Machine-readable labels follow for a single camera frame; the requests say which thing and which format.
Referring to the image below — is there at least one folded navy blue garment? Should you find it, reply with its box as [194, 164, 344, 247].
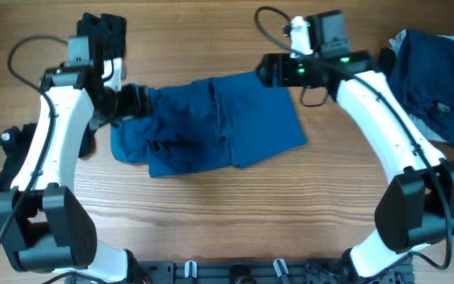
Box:
[389, 29, 454, 147]

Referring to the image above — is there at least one left black camera cable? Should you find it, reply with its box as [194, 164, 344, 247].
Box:
[0, 35, 94, 284]

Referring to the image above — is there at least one black camera cable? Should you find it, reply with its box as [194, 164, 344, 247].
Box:
[0, 35, 94, 284]
[254, 6, 454, 271]

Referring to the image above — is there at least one black t-shirt with logo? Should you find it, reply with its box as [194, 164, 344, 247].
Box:
[0, 13, 127, 192]

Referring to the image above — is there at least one right black camera cable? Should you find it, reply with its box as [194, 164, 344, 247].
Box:
[254, 6, 454, 271]

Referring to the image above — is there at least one folded black garment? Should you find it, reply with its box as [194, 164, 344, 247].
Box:
[378, 47, 396, 78]

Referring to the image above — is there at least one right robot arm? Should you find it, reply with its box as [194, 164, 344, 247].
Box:
[255, 10, 454, 283]

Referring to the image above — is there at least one blue t-shirt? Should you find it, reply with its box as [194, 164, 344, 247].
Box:
[110, 72, 307, 178]

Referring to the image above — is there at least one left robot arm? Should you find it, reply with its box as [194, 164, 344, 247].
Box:
[0, 37, 152, 283]

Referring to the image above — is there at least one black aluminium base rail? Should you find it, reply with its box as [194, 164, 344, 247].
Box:
[64, 257, 415, 284]

